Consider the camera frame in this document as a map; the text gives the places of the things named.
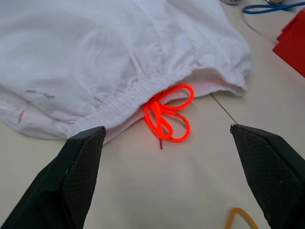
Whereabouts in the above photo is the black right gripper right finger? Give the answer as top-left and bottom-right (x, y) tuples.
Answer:
(230, 123), (305, 229)

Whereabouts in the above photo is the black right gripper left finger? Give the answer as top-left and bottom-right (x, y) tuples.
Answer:
(0, 125), (107, 229)

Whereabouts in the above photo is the orange wooden clothes hanger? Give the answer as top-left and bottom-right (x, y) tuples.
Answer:
(225, 207), (260, 229)

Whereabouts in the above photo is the orange drawstring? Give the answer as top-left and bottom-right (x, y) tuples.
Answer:
(143, 83), (195, 150)

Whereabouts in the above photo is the white cloth garment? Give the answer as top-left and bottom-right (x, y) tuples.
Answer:
(0, 0), (253, 146)

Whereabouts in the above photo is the red plastic bin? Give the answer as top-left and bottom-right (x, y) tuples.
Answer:
(273, 8), (305, 78)

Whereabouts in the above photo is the blue cable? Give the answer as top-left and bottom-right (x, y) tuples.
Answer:
(242, 2), (295, 15)

